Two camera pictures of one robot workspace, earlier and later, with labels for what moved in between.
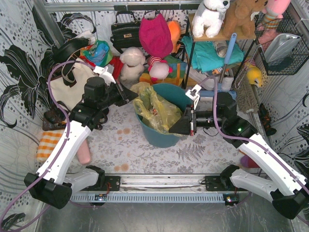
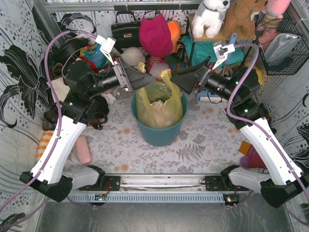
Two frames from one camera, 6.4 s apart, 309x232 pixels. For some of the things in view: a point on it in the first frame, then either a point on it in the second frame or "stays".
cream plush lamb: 133,59 stays
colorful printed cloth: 97,54 stays
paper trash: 155,111 → 158,103
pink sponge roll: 84,153 stays
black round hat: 60,54 stays
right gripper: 190,120 → 201,80
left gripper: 121,91 → 122,75
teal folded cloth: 205,56 stays
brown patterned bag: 54,119 stays
